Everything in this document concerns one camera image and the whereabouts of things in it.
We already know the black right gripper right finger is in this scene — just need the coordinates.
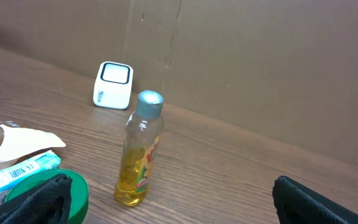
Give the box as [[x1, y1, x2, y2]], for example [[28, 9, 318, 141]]
[[272, 175, 358, 224]]

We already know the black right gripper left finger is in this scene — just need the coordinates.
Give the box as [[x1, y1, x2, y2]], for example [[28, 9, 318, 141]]
[[0, 174, 72, 224]]

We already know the green lid jar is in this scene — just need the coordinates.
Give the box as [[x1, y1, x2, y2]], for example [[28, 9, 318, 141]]
[[5, 169, 89, 224]]

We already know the small teal tissue pack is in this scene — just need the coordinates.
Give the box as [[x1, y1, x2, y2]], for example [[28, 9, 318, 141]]
[[0, 150, 61, 205]]

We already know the brown white snack pouch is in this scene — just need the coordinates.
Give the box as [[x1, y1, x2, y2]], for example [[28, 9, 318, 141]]
[[0, 121, 66, 170]]

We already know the yellow liquid bottle grey cap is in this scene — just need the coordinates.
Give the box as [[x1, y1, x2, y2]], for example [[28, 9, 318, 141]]
[[114, 90, 164, 207]]

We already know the white barcode scanner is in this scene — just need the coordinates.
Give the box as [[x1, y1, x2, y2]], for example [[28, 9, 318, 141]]
[[93, 62, 133, 110]]

